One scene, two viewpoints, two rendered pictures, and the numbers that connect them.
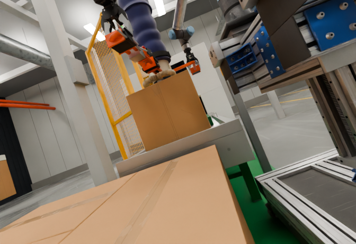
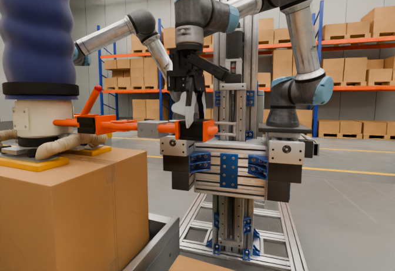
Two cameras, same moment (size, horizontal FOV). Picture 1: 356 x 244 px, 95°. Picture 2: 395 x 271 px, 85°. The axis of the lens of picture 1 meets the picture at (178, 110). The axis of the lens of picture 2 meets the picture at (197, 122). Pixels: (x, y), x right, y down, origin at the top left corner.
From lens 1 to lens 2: 0.96 m
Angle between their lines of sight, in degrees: 78
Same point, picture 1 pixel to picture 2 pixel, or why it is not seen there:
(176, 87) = (133, 174)
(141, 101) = (81, 198)
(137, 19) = (57, 1)
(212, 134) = (163, 241)
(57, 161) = not seen: outside the picture
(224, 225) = not seen: outside the picture
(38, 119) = not seen: outside the picture
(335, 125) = (225, 218)
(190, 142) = (148, 260)
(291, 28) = (286, 186)
